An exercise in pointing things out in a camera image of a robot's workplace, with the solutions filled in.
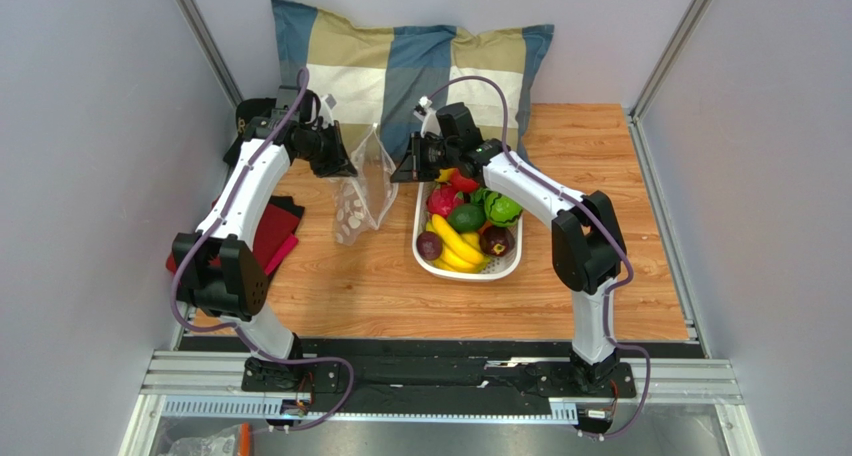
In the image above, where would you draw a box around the red apple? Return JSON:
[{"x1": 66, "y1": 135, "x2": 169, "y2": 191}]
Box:
[{"x1": 449, "y1": 170, "x2": 480, "y2": 194}]

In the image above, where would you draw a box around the clear dotted zip bag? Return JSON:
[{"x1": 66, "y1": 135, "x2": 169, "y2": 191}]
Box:
[{"x1": 331, "y1": 123, "x2": 398, "y2": 246}]

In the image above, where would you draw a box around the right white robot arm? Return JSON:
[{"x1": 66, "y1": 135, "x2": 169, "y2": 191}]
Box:
[{"x1": 391, "y1": 97, "x2": 633, "y2": 381}]

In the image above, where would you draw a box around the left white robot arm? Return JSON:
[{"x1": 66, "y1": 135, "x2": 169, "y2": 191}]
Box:
[{"x1": 170, "y1": 83, "x2": 358, "y2": 369}]

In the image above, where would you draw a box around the yellow lemon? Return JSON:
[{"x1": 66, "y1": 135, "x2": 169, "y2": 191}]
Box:
[{"x1": 436, "y1": 168, "x2": 456, "y2": 184}]

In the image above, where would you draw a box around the pink dragon fruit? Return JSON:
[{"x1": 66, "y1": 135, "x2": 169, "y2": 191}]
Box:
[{"x1": 426, "y1": 184, "x2": 465, "y2": 218}]

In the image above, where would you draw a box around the green leafy lettuce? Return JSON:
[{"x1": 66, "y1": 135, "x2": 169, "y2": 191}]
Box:
[{"x1": 469, "y1": 187, "x2": 491, "y2": 206}]

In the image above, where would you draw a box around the green avocado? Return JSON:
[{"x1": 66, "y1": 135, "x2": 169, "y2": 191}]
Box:
[{"x1": 446, "y1": 203, "x2": 487, "y2": 233}]

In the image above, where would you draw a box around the black baseball cap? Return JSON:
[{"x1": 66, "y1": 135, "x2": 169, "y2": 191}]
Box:
[{"x1": 222, "y1": 98, "x2": 276, "y2": 170}]

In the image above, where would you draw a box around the checked blue beige pillow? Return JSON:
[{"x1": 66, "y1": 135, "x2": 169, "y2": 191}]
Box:
[{"x1": 271, "y1": 0, "x2": 555, "y2": 161}]

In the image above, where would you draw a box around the small green watermelon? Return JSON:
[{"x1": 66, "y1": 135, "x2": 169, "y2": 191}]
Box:
[{"x1": 483, "y1": 192, "x2": 523, "y2": 228}]

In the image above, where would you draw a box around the dark purple plum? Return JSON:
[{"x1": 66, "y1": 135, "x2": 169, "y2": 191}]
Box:
[{"x1": 415, "y1": 231, "x2": 444, "y2": 261}]

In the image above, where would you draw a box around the red folded cloth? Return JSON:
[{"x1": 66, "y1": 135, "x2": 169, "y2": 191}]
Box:
[{"x1": 166, "y1": 195, "x2": 306, "y2": 277}]

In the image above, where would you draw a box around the yellow banana bunch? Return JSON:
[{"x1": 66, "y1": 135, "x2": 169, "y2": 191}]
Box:
[{"x1": 426, "y1": 214, "x2": 490, "y2": 274}]

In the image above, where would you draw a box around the dark red mangosteen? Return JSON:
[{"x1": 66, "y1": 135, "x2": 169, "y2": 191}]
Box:
[{"x1": 479, "y1": 226, "x2": 516, "y2": 257}]

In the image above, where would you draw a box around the white plastic fruit basket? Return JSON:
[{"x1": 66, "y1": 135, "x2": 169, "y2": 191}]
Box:
[{"x1": 411, "y1": 182, "x2": 524, "y2": 283}]

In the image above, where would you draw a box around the crumpled plastic packet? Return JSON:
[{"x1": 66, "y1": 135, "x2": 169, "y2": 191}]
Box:
[{"x1": 165, "y1": 423, "x2": 252, "y2": 456}]

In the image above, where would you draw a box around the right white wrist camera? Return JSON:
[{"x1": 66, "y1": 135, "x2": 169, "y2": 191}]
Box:
[{"x1": 413, "y1": 96, "x2": 441, "y2": 137}]

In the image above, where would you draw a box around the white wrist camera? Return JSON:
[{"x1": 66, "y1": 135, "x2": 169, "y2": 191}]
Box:
[
  {"x1": 413, "y1": 96, "x2": 441, "y2": 137},
  {"x1": 317, "y1": 94, "x2": 336, "y2": 129}
]

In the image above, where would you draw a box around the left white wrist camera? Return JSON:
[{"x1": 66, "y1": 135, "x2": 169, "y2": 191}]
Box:
[{"x1": 317, "y1": 94, "x2": 336, "y2": 129}]

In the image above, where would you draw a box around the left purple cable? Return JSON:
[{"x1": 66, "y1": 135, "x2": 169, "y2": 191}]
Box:
[{"x1": 169, "y1": 67, "x2": 356, "y2": 433}]

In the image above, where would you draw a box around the black mounting base plate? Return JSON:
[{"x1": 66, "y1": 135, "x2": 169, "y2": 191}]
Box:
[{"x1": 177, "y1": 336, "x2": 702, "y2": 417}]

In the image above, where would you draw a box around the aluminium rail frame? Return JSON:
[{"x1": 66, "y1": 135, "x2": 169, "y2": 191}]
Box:
[{"x1": 116, "y1": 312, "x2": 763, "y2": 456}]

